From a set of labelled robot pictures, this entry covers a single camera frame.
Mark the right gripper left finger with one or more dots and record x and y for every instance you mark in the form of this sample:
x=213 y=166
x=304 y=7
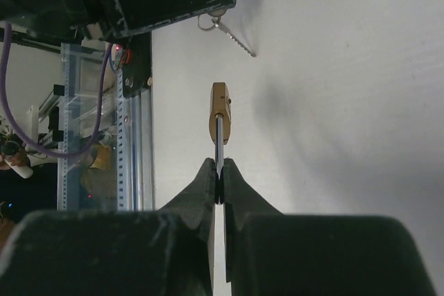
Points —
x=169 y=251

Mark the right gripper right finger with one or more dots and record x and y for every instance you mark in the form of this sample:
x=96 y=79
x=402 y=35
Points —
x=268 y=252

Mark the small padlock keys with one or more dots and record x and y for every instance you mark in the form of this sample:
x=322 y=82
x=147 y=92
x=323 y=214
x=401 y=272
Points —
x=216 y=16

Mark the small brass padlock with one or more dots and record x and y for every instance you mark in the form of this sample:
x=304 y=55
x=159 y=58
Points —
x=220 y=121

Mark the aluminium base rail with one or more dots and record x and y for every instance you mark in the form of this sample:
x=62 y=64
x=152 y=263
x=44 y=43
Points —
x=143 y=172

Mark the left black mount plate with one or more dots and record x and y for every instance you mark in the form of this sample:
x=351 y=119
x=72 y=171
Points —
x=137 y=65

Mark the slotted cable duct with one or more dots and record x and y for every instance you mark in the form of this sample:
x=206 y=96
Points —
x=123 y=149

